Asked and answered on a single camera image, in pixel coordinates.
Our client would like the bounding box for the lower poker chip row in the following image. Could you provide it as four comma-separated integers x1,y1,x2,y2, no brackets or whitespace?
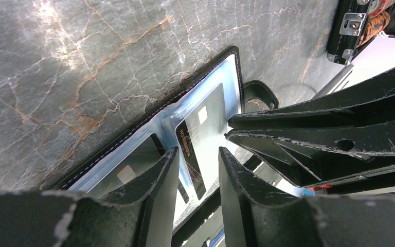
357,11,391,47

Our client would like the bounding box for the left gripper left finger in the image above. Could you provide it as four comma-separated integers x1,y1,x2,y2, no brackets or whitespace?
0,147,179,246

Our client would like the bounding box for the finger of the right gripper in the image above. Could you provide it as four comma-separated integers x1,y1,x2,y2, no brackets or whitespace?
229,67,395,129
227,120,395,187

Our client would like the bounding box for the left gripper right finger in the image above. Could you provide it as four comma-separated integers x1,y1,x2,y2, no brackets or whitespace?
219,147,395,246

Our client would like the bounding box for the black poker chip case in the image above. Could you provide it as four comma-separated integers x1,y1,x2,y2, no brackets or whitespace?
326,1,395,65

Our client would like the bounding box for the black leather card holder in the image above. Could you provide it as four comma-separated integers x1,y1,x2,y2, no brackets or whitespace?
55,46,279,229

